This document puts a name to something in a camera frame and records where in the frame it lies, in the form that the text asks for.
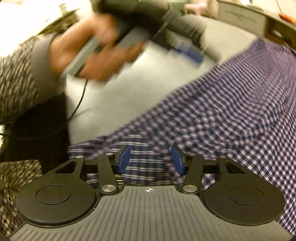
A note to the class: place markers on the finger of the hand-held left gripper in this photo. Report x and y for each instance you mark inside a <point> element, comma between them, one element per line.
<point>189,52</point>

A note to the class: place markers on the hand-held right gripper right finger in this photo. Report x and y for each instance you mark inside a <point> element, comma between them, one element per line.
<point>177,161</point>

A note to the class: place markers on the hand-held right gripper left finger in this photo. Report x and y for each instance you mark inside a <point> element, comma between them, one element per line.
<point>123,160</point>

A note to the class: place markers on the blue plaid shirt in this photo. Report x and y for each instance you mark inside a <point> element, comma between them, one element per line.
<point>219,104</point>

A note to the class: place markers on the person's left forearm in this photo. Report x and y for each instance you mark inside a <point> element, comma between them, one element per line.
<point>20,76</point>

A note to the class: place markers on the person's left hand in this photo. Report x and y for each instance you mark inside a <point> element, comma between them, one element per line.
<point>69,53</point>

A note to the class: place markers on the pink plastic child chair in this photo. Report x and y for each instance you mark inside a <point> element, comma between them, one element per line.
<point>198,7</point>

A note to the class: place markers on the grey and brown television cabinet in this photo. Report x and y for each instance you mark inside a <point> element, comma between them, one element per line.
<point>240,16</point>

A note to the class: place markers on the person's body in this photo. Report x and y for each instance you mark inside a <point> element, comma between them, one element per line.
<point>34,129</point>

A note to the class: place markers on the red fruit bowl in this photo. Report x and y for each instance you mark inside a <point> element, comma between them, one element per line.
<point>285,16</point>

